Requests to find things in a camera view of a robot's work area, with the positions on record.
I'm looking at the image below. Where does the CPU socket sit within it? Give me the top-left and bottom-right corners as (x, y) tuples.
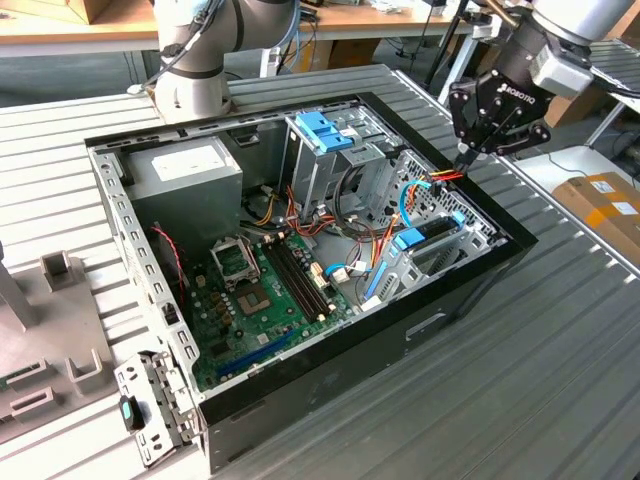
(237, 285), (275, 317)

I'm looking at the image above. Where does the small brown cardboard box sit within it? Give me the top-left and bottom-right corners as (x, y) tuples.
(299, 39), (381, 71)

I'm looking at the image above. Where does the metal socket cover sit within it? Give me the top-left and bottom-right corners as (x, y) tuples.
(209, 238), (261, 291)

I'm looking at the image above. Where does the white frame metal shelf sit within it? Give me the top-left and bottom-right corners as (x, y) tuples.
(549, 39), (640, 149)

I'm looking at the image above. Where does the green motherboard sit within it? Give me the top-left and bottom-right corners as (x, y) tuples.
(187, 232), (354, 391)

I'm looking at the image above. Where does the black tripod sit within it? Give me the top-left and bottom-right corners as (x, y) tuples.
(422, 0), (474, 86)

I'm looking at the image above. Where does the grey metal disk bay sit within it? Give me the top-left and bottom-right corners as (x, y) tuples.
(357, 149), (509, 314)

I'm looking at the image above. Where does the brown box on desk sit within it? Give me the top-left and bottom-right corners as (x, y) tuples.
(47, 0), (156, 25)

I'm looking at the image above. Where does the grey metal drive cage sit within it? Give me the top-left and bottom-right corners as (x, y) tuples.
(278, 107), (404, 226)

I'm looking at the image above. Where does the black RAM slot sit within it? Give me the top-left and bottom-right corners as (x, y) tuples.
(270, 241), (325, 321)
(281, 237), (336, 315)
(276, 239), (330, 318)
(264, 242), (319, 324)

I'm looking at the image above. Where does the wooden desk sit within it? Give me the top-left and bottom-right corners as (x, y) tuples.
(0, 0), (501, 109)

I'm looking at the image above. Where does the green RAM stick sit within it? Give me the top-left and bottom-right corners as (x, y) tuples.
(0, 365), (40, 392)

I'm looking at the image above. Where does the hard disk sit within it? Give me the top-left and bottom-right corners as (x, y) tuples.
(364, 210), (469, 304)

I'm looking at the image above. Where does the mixed colour wire bundle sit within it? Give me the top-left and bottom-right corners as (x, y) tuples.
(284, 184), (401, 251)

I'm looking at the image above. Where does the labelled cardboard box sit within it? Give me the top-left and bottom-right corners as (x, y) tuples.
(552, 172), (640, 256)

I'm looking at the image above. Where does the red black twisted wire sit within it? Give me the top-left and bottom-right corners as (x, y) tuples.
(149, 225), (187, 307)

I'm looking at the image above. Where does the blue plastic drive latch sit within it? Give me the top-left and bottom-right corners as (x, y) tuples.
(294, 112), (355, 155)

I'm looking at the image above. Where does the black open PC case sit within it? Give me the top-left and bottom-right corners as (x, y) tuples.
(83, 91), (540, 475)

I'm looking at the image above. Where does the blue expansion slot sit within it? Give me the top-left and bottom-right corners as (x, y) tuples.
(217, 329), (296, 380)

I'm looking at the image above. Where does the grey parts rack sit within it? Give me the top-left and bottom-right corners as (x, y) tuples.
(0, 239), (115, 444)

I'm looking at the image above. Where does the blue data wire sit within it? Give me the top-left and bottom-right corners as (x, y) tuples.
(322, 263), (374, 287)
(399, 179), (434, 229)

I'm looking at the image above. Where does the large brown cardboard box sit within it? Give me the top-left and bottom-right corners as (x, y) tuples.
(542, 92), (609, 129)

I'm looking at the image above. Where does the yellow orange wire bundle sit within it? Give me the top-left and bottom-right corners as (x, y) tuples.
(252, 193), (279, 226)

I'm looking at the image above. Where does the metal slot bracket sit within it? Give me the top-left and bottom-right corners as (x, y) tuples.
(113, 351), (202, 469)

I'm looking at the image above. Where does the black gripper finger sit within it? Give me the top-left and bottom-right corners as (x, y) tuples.
(448, 73), (494, 172)
(464, 119), (553, 174)

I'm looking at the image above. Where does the white side table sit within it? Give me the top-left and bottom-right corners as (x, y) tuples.
(514, 144), (640, 201)

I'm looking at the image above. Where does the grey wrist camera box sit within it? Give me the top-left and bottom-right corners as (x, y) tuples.
(530, 47), (595, 97)

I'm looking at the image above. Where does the red yellow black power wire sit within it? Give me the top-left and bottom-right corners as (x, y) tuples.
(369, 167), (467, 274)

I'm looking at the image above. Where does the black cable bundle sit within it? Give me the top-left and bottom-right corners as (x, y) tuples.
(332, 162), (389, 241)

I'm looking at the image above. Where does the grey power supply unit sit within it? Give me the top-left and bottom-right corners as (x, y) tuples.
(122, 137), (245, 261)

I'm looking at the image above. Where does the black latch with teal tab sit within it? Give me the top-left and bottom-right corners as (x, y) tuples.
(118, 396), (147, 433)

